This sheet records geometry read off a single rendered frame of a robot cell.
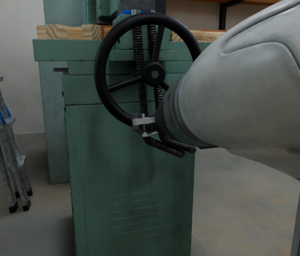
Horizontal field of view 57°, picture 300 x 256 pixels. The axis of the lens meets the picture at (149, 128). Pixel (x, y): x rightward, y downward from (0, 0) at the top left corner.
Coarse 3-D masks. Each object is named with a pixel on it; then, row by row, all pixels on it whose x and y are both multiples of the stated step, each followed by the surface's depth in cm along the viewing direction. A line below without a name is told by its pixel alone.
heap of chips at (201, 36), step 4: (196, 32) 97; (200, 32) 94; (204, 32) 94; (196, 36) 92; (200, 36) 91; (204, 36) 91; (208, 36) 92; (212, 36) 92; (196, 40) 92; (200, 40) 91; (204, 40) 91; (208, 40) 91; (212, 40) 92
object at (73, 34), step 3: (69, 30) 91; (72, 30) 92; (75, 30) 92; (78, 30) 92; (81, 30) 92; (69, 33) 92; (72, 33) 92; (75, 33) 92; (78, 33) 92; (81, 33) 93; (192, 33) 104; (69, 36) 92; (72, 36) 92; (75, 36) 92; (78, 36) 93; (81, 36) 93; (72, 39) 92; (75, 39) 93; (78, 39) 93; (81, 39) 93
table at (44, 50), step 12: (36, 48) 76; (48, 48) 77; (60, 48) 78; (72, 48) 79; (84, 48) 80; (96, 48) 81; (180, 48) 88; (204, 48) 90; (36, 60) 77; (48, 60) 78; (60, 60) 79; (72, 60) 79; (84, 60) 80; (108, 60) 82; (120, 60) 74; (132, 60) 75; (144, 60) 76; (168, 60) 78
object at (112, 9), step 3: (111, 0) 97; (114, 0) 92; (117, 0) 90; (111, 3) 97; (114, 3) 92; (117, 3) 90; (111, 6) 98; (114, 6) 92; (117, 6) 90; (111, 9) 98; (114, 9) 93; (117, 9) 90; (111, 12) 99; (114, 12) 94; (111, 15) 101; (114, 15) 101
